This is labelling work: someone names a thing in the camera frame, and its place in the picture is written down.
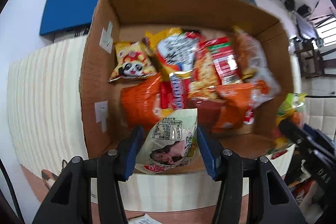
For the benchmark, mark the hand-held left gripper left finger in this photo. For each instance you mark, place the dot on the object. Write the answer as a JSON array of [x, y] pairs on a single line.
[[132, 153]]

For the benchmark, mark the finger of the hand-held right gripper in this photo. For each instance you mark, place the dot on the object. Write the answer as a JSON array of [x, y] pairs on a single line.
[[294, 132], [317, 137]]

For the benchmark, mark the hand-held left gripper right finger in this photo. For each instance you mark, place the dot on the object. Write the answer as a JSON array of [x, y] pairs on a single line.
[[207, 153]]

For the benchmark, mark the colourful candy bag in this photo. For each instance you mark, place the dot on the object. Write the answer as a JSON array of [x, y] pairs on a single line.
[[288, 106]]

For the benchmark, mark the white face-print snack packet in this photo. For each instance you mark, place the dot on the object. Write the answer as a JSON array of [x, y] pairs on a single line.
[[168, 140]]

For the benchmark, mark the small red snack packet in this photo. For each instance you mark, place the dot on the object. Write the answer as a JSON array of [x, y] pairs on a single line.
[[248, 116]]

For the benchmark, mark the white and orange snack packet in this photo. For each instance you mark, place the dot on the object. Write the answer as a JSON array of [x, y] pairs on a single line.
[[257, 66]]

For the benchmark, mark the red instant noodle packet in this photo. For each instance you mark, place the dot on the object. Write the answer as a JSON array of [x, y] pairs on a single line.
[[204, 77]]

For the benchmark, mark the yellow panda snack packet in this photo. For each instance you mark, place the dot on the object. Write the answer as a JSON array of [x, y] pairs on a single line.
[[131, 66]]

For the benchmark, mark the red snack packet white label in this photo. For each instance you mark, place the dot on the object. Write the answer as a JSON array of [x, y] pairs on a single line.
[[223, 64]]

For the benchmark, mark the yellow-edged snack packet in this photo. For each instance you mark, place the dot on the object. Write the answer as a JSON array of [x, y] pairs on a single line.
[[176, 50]]

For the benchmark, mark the printed cardboard box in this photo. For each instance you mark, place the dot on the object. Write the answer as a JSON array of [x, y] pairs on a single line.
[[183, 8]]

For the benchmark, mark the white padded chair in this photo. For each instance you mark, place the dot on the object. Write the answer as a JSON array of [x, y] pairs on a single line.
[[320, 113]]

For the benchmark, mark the red bag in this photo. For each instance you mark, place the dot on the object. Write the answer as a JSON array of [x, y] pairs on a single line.
[[304, 188]]

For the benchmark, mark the clear white snack packet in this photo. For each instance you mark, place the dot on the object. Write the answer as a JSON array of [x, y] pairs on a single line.
[[143, 220]]

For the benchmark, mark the brown chair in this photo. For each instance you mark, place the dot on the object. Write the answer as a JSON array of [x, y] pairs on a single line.
[[312, 58]]

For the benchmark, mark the window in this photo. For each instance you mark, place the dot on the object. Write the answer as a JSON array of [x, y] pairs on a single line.
[[326, 29]]

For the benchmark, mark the black speaker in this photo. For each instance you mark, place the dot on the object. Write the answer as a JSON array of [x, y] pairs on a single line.
[[303, 11]]

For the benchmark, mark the blue chair seat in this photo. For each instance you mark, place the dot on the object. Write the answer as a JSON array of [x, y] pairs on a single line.
[[76, 6]]

